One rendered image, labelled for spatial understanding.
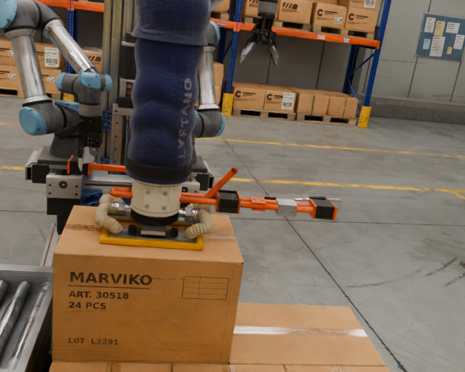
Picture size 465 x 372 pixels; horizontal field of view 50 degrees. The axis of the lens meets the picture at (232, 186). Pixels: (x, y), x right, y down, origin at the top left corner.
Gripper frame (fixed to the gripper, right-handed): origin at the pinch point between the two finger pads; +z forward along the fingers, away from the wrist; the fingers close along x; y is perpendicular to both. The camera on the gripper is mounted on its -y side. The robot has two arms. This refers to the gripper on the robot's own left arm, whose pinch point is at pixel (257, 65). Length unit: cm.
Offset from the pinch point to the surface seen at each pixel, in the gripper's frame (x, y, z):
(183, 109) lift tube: -35, 46, 12
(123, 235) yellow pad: -51, 49, 55
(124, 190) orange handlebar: -52, 36, 44
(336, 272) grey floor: 111, -101, 152
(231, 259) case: -17, 60, 58
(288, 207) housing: 5, 46, 44
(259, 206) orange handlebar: -5, 44, 44
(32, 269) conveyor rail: -86, 4, 93
